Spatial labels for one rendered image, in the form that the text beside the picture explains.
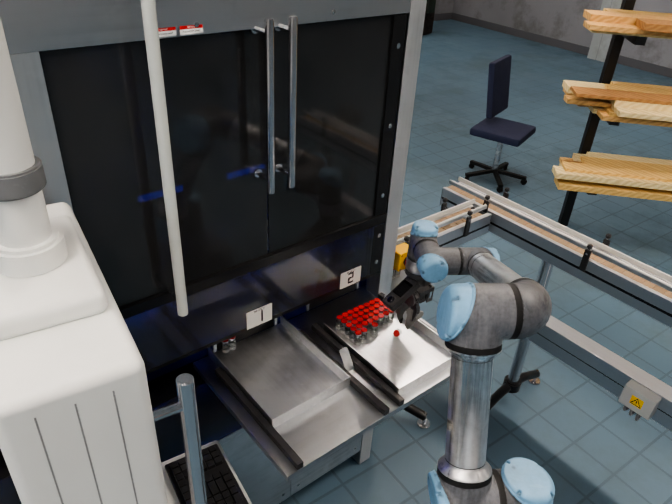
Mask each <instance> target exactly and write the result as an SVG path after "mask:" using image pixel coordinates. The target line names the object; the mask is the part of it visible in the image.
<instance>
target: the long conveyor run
mask: <svg viewBox="0 0 672 504"><path fill-rule="evenodd" d="M458 181H460V182H459V183H457V182H455V181H453V180H449V184H451V186H449V187H443V189H442V194H441V201H440V206H441V205H442V203H444V202H443V201H442V200H443V198H447V199H448V200H447V202H446V203H447V206H446V207H448V208H451V207H453V206H456V205H459V204H461V203H464V202H466V201H469V200H471V199H475V203H474V204H472V205H473V207H475V208H477V207H480V206H482V205H485V204H486V205H487V209H485V210H482V211H483V212H485V213H490V214H492V217H491V222H490V226H489V232H491V233H493V234H495V235H497V236H499V237H501V238H503V239H504V240H506V241H508V242H510V243H512V244H514V245H516V246H518V247H520V248H521V249H523V250H525V251H527V252H529V253H531V254H533V255H535V256H537V257H538V258H540V259H542V260H544V261H546V262H548V263H550V264H552V265H554V266H556V267H557V268H559V269H561V270H563V271H565V272H567V273H569V274H571V275H573V276H574V277H576V278H578V279H580V280H582V281H584V282H586V283H588V284H590V285H592V286H593V287H595V288H597V289H599V290H601V291H603V292H605V293H607V294H609V295H610V296H612V297H614V298H616V299H618V300H620V301H622V302H624V303H626V304H628V305H629V306H631V307H633V308H635V309H637V310H639V311H641V312H643V313H645V314H646V315H648V316H650V317H652V318H654V319H656V320H658V321H660V322H662V323H663V324H665V325H667V326H669V327H671V328H672V276H670V275H668V274H666V273H664V272H662V271H659V270H657V269H655V268H653V267H651V266H649V265H647V264H645V263H642V262H640V261H638V260H636V259H634V258H632V257H630V256H628V255H625V254H623V253H621V252H619V251H617V250H615V249H613V248H611V247H609V244H610V240H609V239H610V238H611V237H612V235H611V234H609V233H608V234H606V236H605V237H606V238H607V239H606V238H605V239H604V240H603V243H600V242H598V241H596V240H594V239H592V238H589V237H587V236H585V235H583V234H581V233H579V232H577V231H575V230H572V229H570V228H568V227H566V226H564V225H562V224H560V223H558V222H555V221H553V220H551V219H549V218H547V217H545V216H543V215H541V214H538V213H536V212H534V211H532V210H530V209H528V208H526V207H524V206H521V205H519V204H517V203H515V202H513V201H511V200H509V199H508V196H509V193H507V192H509V191H510V188H508V187H506V188H505V191H506V192H504V193H503V196H500V195H498V194H496V193H494V192H492V191H490V190H487V189H485V188H483V187H481V186H479V185H477V184H475V183H473V182H470V181H468V180H466V179H464V178H462V177H459V178H458Z"/></svg>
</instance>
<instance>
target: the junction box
mask: <svg viewBox="0 0 672 504"><path fill-rule="evenodd" d="M661 400H662V398H661V397H660V396H658V395H657V394H655V393H653V392H652V391H650V390H648V389H647V388H645V387H644V386H642V385H640V384H639V383H637V382H635V381H634V380H632V379H631V380H630V381H629V382H628V383H626V384H625V386H624V388H623V391H622V393H621V395H620V397H619V400H618V401H619V402H620V403H622V404H623V405H625V406H626V407H628V408H629V409H631V410H633V411H634V412H636V413H637V414H639V415H640V416H642V417H643V418H645V419H646V420H649V419H650V418H651V417H652V416H653V415H654V414H655V412H656V410H657V408H658V406H659V404H660V402H661Z"/></svg>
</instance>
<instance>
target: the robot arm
mask: <svg viewBox="0 0 672 504"><path fill-rule="evenodd" d="M437 236H438V226H437V224H436V223H434V222H433V221H430V220H423V219H421V220H417V221H415V222H414V223H413V225H412V229H411V232H410V239H409V245H408V251H407V258H406V264H405V273H406V275H407V277H406V278H405V279H403V280H402V281H401V282H400V283H399V284H398V285H397V286H396V287H395V288H394V289H393V290H392V291H391V292H390V293H389V294H388V295H387V296H386V297H385V298H384V299H383V300H382V302H383V304H384V305H385V306H386V307H387V308H389V309H390V310H391V311H393V312H394V311H395V310H396V313H397V317H398V320H399V323H400V324H402V321H403V314H404V312H405V311H406V310H407V311H406V313H407V318H406V324H405V327H406V329H410V328H411V327H412V326H413V324H414V322H416V321H417V320H418V319H420V318H421V317H422V316H423V311H420V306H419V303H423V302H425V301H426V303H427V302H429V301H432V298H433V293H434V288H435V287H434V286H433V285H432V284H431V283H437V282H439V281H442V280H443V279H445V277H446V276H447V275H471V276H472V277H473V278H474V279H475V280H477V281H478V282H479V283H472V282H466V283H457V284H451V285H449V286H447V287H446V288H445V289H444V291H443V292H442V294H441V297H440V299H439V303H438V308H437V315H436V321H437V325H436V327H437V333H438V336H439V337H440V339H442V340H444V341H445V343H444V345H445V347H446V348H447V349H448V350H449V352H450V353H451V367H450V383H449V400H448V416H447V432H446V449H445V455H443V456H442V457H440V458H439V460H438V463H437V471H435V470H433V471H430V472H429V473H428V491H429V497H430V502H431V504H553V499H554V495H555V487H554V483H553V481H552V479H551V477H550V475H549V474H548V473H547V471H546V470H545V469H544V468H542V467H541V466H539V465H538V464H537V463H536V462H534V461H532V460H529V459H526V458H521V457H515V458H511V459H509V460H507V461H506V462H505V463H504V464H503V466H502V468H501V469H492V468H491V466H490V464H489V463H488V462H487V461H486V450H487V437H488V424H489V410H490V397H491V384H492V371H493V358H494V357H495V356H497V355H498V354H499V353H501V351H502V341H503V340H508V339H523V338H527V337H530V336H533V335H534V334H536V333H538V332H539V331H540V330H541V329H542V328H543V327H544V326H545V325H546V324H547V322H548V321H549V318H550V316H551V312H552V302H551V298H550V296H549V294H548V292H547V291H546V289H545V288H544V287H543V286H542V285H540V284H539V283H538V282H536V281H535V280H533V279H531V278H526V277H521V276H520V275H518V274H517V273H516V272H514V271H513V270H511V269H510V268H509V267H507V266H506V265H504V264H503V263H502V262H500V256H499V254H498V251H497V250H496V249H495V248H487V247H440V246H439V244H438V242H437ZM430 292H432V295H431V298H429V296H430ZM410 307H411V308H410Z"/></svg>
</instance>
